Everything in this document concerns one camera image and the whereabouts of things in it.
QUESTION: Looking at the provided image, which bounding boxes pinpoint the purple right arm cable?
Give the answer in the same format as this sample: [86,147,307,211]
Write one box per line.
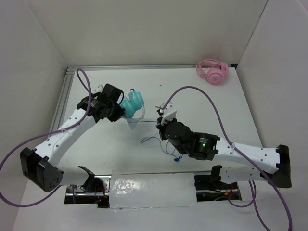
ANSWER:
[161,86,293,231]

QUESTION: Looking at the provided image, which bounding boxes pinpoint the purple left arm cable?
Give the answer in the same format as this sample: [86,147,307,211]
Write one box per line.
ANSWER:
[0,68,93,207]

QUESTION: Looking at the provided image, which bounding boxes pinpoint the white taped cover plate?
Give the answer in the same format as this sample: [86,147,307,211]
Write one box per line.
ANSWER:
[109,173,197,209]

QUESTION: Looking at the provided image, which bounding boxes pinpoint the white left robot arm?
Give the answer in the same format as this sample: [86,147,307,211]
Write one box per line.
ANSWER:
[20,84,125,192]

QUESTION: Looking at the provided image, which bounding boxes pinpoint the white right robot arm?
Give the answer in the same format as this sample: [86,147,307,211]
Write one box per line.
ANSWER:
[156,117,292,189]

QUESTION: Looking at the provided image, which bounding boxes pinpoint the teal headphones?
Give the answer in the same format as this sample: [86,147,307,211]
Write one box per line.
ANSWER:
[120,89,145,122]

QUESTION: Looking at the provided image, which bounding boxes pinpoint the pink headphones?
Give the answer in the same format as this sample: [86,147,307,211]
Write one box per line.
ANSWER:
[196,59,229,86]

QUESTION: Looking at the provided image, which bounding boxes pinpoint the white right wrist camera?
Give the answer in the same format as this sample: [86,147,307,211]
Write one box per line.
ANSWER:
[157,102,177,125]

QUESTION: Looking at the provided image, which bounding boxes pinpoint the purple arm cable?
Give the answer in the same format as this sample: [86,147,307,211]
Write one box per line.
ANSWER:
[161,86,293,231]
[0,68,93,207]

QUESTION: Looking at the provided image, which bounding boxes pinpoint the aluminium table edge rail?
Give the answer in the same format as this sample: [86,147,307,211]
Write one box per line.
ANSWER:
[49,64,197,132]

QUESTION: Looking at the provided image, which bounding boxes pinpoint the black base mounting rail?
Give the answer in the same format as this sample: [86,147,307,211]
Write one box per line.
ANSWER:
[64,172,241,209]

